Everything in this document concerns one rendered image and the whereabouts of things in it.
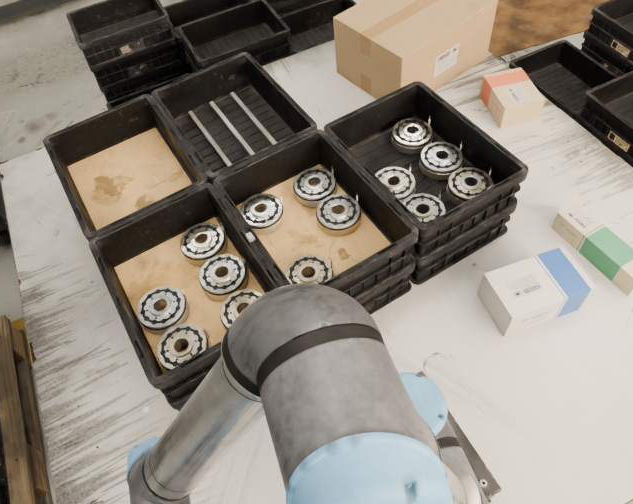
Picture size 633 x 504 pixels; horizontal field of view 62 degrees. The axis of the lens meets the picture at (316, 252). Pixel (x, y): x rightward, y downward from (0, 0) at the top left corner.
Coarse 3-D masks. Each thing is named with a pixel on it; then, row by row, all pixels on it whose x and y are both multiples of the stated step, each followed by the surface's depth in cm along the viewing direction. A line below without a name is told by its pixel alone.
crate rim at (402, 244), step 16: (288, 144) 127; (336, 144) 126; (256, 160) 125; (224, 176) 123; (224, 192) 120; (256, 240) 113; (400, 240) 108; (416, 240) 109; (384, 256) 107; (352, 272) 104; (336, 288) 105
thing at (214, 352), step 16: (192, 192) 121; (160, 208) 119; (224, 208) 119; (128, 224) 117; (240, 224) 114; (96, 240) 115; (96, 256) 112; (256, 256) 109; (272, 272) 106; (112, 288) 107; (128, 320) 103; (144, 352) 98; (208, 352) 97; (144, 368) 96; (176, 368) 96; (192, 368) 97; (160, 384) 95
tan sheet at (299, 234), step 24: (264, 192) 132; (288, 192) 132; (336, 192) 130; (288, 216) 127; (312, 216) 126; (264, 240) 124; (288, 240) 123; (312, 240) 122; (336, 240) 122; (360, 240) 121; (384, 240) 121; (288, 264) 119; (336, 264) 118
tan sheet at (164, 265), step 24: (168, 240) 126; (120, 264) 123; (144, 264) 123; (168, 264) 122; (192, 264) 121; (144, 288) 119; (192, 288) 118; (192, 312) 114; (216, 312) 113; (216, 336) 110
